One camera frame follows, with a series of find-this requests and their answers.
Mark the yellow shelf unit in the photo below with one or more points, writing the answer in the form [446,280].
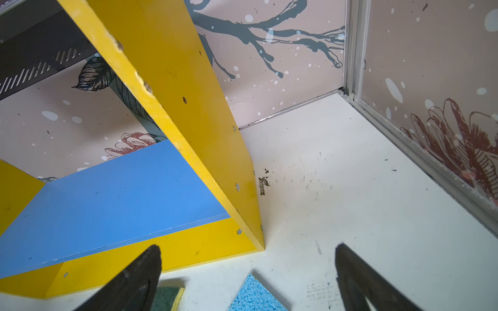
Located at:
[69,223]

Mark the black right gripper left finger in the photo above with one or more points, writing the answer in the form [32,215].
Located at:
[133,288]

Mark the green yellow scouring sponge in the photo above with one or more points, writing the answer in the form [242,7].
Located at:
[167,298]

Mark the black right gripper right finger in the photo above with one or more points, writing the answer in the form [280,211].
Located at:
[361,287]

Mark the light blue sponge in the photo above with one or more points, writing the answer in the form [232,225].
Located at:
[254,296]

